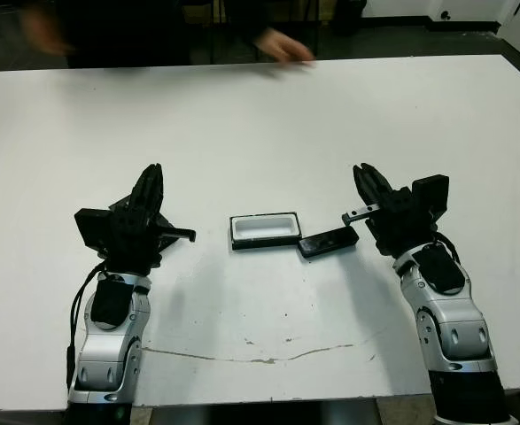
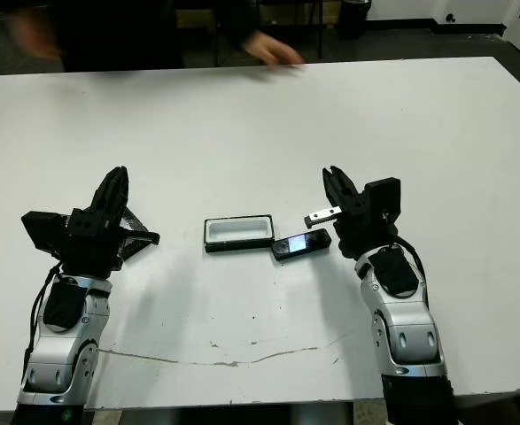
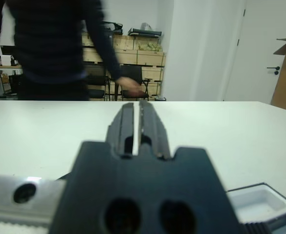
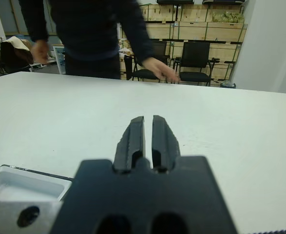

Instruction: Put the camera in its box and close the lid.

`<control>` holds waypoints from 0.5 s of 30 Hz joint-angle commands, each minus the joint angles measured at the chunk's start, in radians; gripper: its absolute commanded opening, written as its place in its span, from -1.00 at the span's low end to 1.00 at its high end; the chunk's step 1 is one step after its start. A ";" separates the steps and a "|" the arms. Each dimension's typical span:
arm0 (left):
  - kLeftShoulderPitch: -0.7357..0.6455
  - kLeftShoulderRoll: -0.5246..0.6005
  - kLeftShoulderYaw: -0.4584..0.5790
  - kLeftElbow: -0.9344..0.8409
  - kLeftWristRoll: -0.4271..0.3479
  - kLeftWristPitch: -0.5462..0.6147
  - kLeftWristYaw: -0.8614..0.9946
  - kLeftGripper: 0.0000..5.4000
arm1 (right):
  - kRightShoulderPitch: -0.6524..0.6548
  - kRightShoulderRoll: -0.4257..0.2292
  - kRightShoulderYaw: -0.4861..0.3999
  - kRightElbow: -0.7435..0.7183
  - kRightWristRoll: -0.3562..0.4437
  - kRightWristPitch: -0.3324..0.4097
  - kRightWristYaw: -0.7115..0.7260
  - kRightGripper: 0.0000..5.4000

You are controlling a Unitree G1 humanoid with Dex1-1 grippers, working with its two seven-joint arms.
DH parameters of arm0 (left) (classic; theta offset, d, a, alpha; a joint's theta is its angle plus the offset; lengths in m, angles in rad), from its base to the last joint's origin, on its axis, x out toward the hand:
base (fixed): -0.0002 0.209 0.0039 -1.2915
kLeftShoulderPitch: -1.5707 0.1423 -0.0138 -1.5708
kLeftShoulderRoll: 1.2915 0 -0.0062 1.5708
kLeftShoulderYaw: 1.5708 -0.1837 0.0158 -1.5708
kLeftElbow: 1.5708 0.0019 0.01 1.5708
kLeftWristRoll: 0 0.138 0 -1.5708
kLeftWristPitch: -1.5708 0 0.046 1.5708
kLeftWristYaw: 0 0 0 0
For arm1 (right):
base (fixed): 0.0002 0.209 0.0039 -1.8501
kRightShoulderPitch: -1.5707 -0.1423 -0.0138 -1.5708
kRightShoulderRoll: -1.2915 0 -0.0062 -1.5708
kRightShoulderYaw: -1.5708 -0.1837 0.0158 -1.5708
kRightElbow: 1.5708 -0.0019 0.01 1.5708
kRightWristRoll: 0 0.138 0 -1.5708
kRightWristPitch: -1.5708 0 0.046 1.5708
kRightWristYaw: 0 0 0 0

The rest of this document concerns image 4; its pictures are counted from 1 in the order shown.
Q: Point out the person in dark sweater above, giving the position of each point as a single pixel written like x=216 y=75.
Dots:
x=89 y=36

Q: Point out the black box with white insert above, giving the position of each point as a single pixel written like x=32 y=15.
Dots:
x=23 y=187

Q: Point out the person's right forearm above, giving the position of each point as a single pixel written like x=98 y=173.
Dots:
x=36 y=26

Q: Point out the person's right hand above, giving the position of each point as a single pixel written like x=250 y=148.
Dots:
x=40 y=51

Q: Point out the black mesh chair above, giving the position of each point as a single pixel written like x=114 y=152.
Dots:
x=145 y=74
x=196 y=52

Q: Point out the white framed desk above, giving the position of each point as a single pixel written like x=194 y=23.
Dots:
x=58 y=52

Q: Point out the black carrying bag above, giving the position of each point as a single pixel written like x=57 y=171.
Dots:
x=223 y=1
x=174 y=1

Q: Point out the beige jacket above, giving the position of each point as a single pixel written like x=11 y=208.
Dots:
x=18 y=45

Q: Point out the light wooden crate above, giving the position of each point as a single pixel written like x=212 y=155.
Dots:
x=225 y=31
x=191 y=31
x=194 y=13
x=159 y=30
x=157 y=13
x=224 y=52

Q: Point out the black trash bin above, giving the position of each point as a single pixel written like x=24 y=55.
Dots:
x=228 y=84

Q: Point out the person's left hand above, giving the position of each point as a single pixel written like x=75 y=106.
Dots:
x=157 y=68

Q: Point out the black office chair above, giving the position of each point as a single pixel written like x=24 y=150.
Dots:
x=7 y=58

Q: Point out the wooden crate with green contents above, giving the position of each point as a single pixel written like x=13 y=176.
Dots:
x=226 y=17

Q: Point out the person's left forearm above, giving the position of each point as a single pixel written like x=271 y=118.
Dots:
x=142 y=44

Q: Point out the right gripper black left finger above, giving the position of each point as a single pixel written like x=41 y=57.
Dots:
x=130 y=143

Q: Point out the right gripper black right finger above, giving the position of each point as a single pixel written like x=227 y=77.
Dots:
x=163 y=143

